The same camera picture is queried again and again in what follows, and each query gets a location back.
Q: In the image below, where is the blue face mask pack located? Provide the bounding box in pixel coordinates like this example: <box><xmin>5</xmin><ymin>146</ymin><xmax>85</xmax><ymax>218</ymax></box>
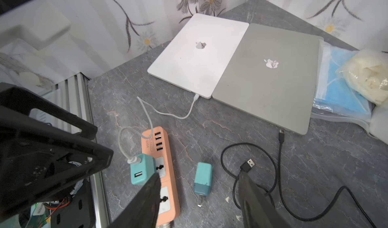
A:
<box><xmin>311</xmin><ymin>40</ymin><xmax>372</xmax><ymax>131</ymax></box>

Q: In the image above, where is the grey silver laptop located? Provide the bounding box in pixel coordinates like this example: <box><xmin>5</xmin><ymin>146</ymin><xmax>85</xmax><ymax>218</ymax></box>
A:
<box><xmin>212</xmin><ymin>24</ymin><xmax>322</xmax><ymax>135</ymax></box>

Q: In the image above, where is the orange power strip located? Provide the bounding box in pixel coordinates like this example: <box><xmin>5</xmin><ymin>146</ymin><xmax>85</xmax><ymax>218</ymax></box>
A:
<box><xmin>141</xmin><ymin>127</ymin><xmax>180</xmax><ymax>228</ymax></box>

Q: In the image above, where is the teal charger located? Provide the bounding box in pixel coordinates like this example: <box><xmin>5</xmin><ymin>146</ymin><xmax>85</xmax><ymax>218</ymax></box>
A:
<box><xmin>193</xmin><ymin>162</ymin><xmax>213</xmax><ymax>207</ymax></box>
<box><xmin>130</xmin><ymin>153</ymin><xmax>156</xmax><ymax>186</ymax></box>

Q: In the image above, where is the white silver laptop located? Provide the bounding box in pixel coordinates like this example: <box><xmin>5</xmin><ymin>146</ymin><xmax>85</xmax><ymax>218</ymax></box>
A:
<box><xmin>148</xmin><ymin>14</ymin><xmax>249</xmax><ymax>99</ymax></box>

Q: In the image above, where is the aluminium mounting rail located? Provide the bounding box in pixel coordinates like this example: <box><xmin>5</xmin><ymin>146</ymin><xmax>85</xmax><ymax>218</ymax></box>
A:
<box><xmin>30</xmin><ymin>73</ymin><xmax>110</xmax><ymax>228</ymax></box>

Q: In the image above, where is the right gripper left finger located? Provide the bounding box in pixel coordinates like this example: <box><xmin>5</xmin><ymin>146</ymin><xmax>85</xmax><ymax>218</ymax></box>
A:
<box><xmin>110</xmin><ymin>173</ymin><xmax>161</xmax><ymax>228</ymax></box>

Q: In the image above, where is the black usb cable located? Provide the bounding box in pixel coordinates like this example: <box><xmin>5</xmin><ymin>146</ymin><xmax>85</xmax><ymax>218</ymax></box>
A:
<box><xmin>220</xmin><ymin>129</ymin><xmax>378</xmax><ymax>228</ymax></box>

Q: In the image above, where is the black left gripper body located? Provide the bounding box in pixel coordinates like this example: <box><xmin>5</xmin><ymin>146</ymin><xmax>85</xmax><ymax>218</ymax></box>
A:
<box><xmin>1</xmin><ymin>83</ymin><xmax>114</xmax><ymax>221</ymax></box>

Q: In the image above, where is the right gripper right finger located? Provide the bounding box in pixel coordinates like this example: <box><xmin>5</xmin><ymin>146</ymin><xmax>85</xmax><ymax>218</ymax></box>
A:
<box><xmin>238</xmin><ymin>172</ymin><xmax>290</xmax><ymax>228</ymax></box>

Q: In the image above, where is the white usb cable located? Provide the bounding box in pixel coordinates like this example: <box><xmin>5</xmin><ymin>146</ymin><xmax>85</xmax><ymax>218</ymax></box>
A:
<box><xmin>117</xmin><ymin>93</ymin><xmax>201</xmax><ymax>164</ymax></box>

